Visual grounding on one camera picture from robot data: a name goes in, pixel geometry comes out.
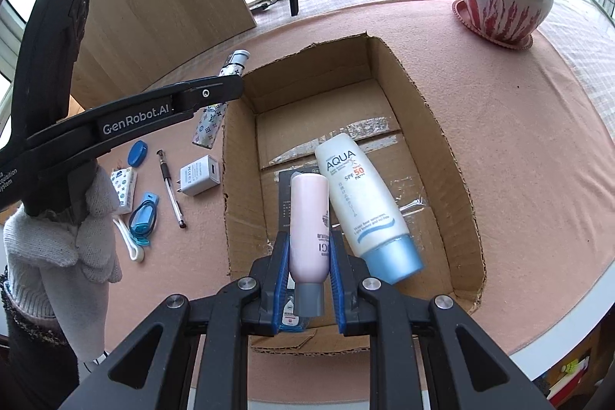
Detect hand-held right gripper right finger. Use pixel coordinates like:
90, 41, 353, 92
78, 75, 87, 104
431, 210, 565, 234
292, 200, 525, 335
327, 231, 553, 410

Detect clear pen black grip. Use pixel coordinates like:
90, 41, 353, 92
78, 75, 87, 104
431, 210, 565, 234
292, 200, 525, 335
156, 149, 188, 229

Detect person's left forearm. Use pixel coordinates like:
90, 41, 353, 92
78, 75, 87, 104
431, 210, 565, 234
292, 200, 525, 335
0, 271, 97, 410

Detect white dotted tissue pack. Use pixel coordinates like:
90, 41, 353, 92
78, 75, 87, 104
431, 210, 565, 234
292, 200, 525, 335
110, 166, 138, 215

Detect pink plant saucer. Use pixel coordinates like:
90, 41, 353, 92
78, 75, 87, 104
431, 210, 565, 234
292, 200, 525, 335
452, 0, 535, 51

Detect pink bottle grey cap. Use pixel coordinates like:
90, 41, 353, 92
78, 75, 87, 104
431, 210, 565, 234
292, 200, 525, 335
288, 173, 332, 317

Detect patterned perfume atomiser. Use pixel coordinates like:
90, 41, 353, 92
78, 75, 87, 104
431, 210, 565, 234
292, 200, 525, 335
192, 50, 251, 150

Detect person's left hand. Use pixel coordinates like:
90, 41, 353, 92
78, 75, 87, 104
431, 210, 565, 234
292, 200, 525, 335
2, 165, 123, 365

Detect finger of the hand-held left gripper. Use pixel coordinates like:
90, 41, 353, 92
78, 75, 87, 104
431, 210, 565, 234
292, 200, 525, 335
170, 75, 246, 119

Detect white charger adapter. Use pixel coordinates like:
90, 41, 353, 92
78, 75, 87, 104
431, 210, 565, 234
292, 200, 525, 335
174, 154, 223, 198

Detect white sunscreen tube blue cap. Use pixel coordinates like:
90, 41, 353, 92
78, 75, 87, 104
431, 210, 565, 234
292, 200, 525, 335
314, 133, 424, 286

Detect small blue packet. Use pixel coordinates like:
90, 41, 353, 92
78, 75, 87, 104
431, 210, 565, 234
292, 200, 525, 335
280, 290, 308, 334

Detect dark blue cable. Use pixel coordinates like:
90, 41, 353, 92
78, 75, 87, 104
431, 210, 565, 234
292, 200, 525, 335
129, 201, 157, 247

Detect cardboard box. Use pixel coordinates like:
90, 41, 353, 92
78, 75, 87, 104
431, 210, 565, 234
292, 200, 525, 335
222, 33, 486, 353

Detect blue round lid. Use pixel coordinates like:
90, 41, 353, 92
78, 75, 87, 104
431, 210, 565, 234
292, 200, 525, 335
129, 140, 149, 168

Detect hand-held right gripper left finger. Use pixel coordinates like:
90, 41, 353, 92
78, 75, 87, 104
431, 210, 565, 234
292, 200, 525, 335
58, 231, 293, 410

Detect light blue phone stand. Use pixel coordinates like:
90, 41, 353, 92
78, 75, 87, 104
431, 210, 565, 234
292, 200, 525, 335
130, 193, 160, 247

